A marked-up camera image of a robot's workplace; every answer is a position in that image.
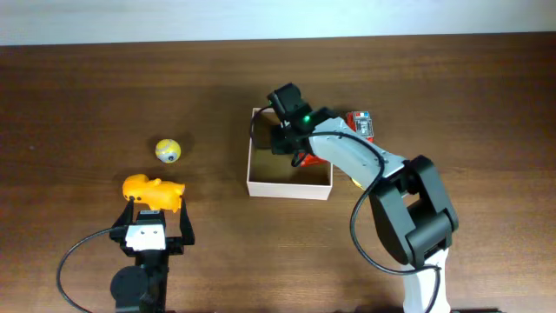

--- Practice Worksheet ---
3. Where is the orange plastic toy animal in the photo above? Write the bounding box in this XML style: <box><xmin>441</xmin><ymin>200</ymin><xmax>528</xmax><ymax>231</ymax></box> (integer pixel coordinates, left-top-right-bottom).
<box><xmin>122</xmin><ymin>174</ymin><xmax>185</xmax><ymax>213</ymax></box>

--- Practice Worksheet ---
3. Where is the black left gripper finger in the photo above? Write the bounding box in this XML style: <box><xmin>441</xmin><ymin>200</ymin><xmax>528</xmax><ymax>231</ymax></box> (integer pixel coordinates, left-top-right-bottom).
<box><xmin>112</xmin><ymin>196</ymin><xmax>135</xmax><ymax>228</ymax></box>
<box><xmin>180</xmin><ymin>196</ymin><xmax>194</xmax><ymax>238</ymax></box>

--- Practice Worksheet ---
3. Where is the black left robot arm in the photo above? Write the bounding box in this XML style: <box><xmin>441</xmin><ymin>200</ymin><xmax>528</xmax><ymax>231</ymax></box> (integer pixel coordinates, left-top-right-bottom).
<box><xmin>109</xmin><ymin>198</ymin><xmax>195</xmax><ymax>313</ymax></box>

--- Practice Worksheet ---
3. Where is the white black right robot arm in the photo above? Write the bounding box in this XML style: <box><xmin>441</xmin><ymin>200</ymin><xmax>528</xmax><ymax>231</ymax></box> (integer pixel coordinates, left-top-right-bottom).
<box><xmin>271</xmin><ymin>105</ymin><xmax>459</xmax><ymax>312</ymax></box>

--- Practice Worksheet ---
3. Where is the small red toy truck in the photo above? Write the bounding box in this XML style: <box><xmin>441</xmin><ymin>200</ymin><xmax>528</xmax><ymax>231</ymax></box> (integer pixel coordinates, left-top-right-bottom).
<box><xmin>346</xmin><ymin>111</ymin><xmax>374</xmax><ymax>143</ymax></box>

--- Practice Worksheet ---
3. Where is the pink open cardboard box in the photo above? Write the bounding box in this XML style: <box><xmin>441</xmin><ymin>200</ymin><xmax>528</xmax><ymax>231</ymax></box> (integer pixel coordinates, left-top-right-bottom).
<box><xmin>246</xmin><ymin>110</ymin><xmax>334</xmax><ymax>200</ymax></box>

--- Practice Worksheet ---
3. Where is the red toy car grey top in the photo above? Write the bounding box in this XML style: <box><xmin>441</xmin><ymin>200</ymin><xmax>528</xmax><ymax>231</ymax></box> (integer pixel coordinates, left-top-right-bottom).
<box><xmin>299</xmin><ymin>153</ymin><xmax>327</xmax><ymax>167</ymax></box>

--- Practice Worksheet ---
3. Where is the yellow ball wooden stick toy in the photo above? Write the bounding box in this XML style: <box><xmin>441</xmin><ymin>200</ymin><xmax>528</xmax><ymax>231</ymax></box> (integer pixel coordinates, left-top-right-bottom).
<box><xmin>351</xmin><ymin>178</ymin><xmax>366</xmax><ymax>190</ymax></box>

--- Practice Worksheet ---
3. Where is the yellow grey toy ball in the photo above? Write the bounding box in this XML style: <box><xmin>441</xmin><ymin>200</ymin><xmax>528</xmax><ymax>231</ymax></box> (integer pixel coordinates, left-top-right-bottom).
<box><xmin>156</xmin><ymin>139</ymin><xmax>182</xmax><ymax>163</ymax></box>

